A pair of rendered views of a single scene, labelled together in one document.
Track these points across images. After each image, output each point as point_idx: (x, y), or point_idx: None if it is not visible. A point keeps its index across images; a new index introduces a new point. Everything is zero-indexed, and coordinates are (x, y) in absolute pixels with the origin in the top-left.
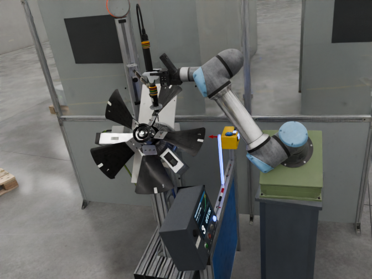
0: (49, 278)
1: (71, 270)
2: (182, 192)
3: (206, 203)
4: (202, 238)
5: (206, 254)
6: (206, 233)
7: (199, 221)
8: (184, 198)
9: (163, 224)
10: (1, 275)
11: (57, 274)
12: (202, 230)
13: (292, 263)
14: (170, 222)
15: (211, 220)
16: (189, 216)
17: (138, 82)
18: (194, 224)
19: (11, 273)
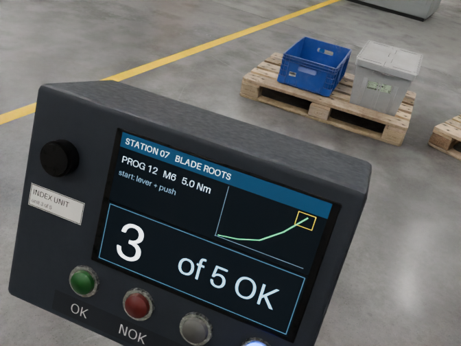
0: (405, 307)
1: (429, 340)
2: (331, 154)
3: (273, 246)
4: (92, 246)
5: (57, 295)
6: (130, 274)
7: (138, 191)
8: (274, 142)
9: (140, 89)
10: (402, 246)
11: (416, 318)
12: (124, 235)
13: None
14: (131, 92)
15: (234, 329)
16: (116, 106)
17: None
18: (95, 144)
19: (408, 257)
